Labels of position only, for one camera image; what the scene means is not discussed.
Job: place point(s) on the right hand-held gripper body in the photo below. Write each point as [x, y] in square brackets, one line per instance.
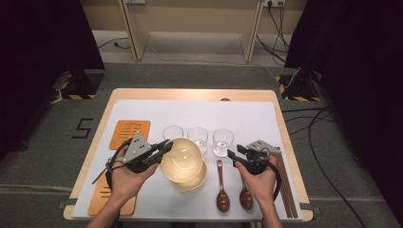
[261, 146]

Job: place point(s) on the brown wooden chopstick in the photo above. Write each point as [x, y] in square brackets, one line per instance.
[286, 209]
[289, 209]
[294, 209]

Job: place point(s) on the clear drinking glass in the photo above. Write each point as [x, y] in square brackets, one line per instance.
[221, 141]
[173, 131]
[199, 137]

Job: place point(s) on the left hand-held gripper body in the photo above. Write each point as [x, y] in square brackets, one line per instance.
[137, 147]

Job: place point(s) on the white wall outlet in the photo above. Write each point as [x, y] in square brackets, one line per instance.
[275, 3]
[136, 1]

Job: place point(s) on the person's right hand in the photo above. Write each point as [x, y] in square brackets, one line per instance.
[261, 186]

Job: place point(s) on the dark curtain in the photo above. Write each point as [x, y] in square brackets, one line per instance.
[38, 47]
[364, 63]

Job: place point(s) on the cream bowl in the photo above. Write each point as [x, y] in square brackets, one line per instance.
[196, 183]
[182, 161]

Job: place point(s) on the person's left hand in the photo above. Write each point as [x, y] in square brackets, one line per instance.
[126, 183]

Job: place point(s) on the light wooden desk frame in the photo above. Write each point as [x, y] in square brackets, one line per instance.
[139, 41]

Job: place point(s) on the brown wooden spoon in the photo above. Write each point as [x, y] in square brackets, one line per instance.
[223, 201]
[246, 199]

